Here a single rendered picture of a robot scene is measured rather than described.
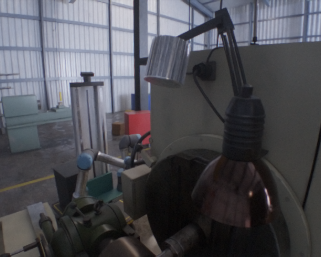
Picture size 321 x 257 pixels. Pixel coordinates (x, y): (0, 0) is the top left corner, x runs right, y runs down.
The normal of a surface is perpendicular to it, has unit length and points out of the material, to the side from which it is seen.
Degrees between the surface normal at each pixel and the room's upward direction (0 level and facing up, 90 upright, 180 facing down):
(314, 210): 90
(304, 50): 90
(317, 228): 90
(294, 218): 90
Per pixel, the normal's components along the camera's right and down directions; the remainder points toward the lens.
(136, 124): 0.40, 0.22
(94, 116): 0.77, 0.15
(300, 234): -0.74, 0.16
